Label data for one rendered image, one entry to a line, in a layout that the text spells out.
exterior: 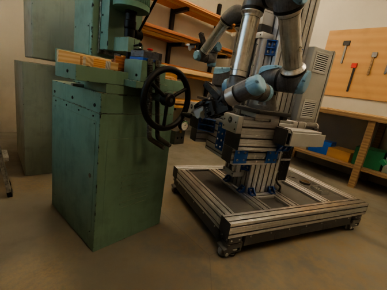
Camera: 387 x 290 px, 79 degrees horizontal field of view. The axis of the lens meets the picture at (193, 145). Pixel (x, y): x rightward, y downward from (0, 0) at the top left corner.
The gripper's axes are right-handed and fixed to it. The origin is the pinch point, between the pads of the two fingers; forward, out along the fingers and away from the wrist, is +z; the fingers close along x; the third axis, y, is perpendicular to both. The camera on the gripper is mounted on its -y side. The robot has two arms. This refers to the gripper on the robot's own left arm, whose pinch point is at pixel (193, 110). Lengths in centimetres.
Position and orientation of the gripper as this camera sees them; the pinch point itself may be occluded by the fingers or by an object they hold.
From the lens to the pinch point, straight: 111.3
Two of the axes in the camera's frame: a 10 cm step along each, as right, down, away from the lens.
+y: 2.1, 9.7, -1.3
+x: 6.7, -0.5, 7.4
